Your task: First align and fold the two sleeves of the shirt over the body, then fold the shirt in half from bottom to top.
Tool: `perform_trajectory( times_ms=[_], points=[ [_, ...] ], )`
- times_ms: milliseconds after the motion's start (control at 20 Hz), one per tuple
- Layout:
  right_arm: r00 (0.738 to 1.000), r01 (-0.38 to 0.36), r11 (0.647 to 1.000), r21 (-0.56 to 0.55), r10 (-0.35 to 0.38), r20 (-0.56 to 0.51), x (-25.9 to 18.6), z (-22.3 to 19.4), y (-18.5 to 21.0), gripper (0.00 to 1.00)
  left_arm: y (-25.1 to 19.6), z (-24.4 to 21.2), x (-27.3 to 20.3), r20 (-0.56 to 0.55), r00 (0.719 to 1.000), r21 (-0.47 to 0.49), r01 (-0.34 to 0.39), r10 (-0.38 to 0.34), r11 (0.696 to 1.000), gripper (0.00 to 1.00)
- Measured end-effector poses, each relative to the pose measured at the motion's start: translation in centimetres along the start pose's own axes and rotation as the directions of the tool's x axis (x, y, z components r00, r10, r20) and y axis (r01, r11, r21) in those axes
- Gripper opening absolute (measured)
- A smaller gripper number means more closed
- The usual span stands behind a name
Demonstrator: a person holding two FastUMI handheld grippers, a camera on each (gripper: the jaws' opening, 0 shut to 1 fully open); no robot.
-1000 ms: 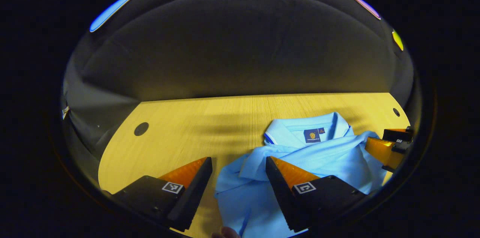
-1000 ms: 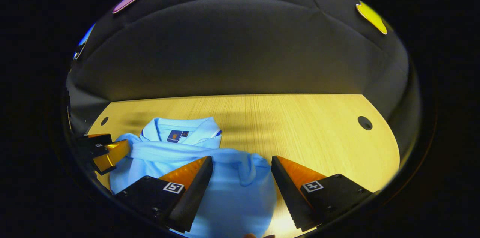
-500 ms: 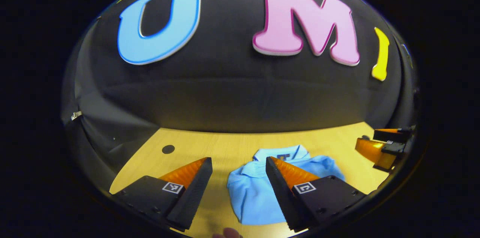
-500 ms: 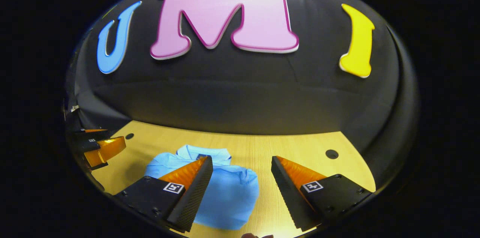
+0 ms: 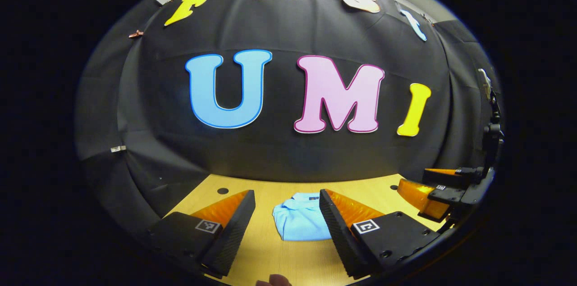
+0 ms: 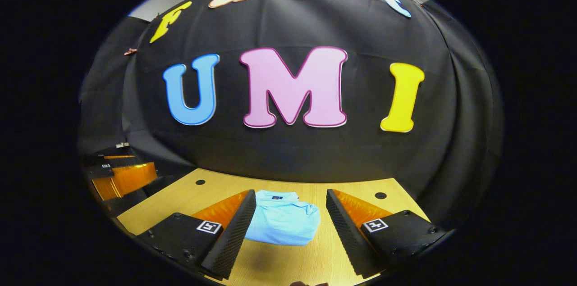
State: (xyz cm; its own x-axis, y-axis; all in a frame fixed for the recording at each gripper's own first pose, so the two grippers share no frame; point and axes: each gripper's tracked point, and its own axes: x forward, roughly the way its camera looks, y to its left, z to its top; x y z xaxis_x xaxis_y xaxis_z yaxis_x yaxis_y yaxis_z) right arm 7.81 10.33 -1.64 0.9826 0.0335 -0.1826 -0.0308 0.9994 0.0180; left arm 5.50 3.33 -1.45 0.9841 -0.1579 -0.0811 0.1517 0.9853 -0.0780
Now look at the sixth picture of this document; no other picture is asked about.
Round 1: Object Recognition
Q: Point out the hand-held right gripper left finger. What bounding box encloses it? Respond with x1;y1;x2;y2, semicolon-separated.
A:
137;189;257;281

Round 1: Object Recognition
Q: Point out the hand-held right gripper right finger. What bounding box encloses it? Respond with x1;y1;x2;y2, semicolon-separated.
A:
325;188;447;279

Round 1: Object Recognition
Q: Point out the light blue T-shirt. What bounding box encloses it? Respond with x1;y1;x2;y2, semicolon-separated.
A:
245;190;321;246

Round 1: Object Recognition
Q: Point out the black backdrop cloth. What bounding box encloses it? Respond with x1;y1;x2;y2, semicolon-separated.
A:
77;0;504;228

